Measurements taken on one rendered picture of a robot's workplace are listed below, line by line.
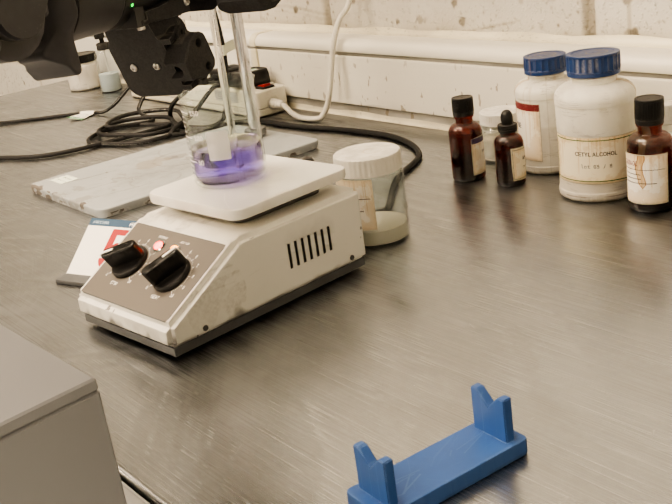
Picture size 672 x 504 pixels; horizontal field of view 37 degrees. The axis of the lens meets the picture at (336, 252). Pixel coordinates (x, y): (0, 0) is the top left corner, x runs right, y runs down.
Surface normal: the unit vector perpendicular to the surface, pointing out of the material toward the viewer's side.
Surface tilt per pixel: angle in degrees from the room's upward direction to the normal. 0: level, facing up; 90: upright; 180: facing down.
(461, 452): 0
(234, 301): 90
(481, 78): 90
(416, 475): 0
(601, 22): 90
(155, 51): 111
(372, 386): 0
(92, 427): 90
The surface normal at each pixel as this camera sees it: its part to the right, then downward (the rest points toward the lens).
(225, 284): 0.69, 0.16
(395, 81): -0.77, 0.32
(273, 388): -0.14, -0.93
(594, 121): -0.22, 0.36
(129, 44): -0.38, 0.68
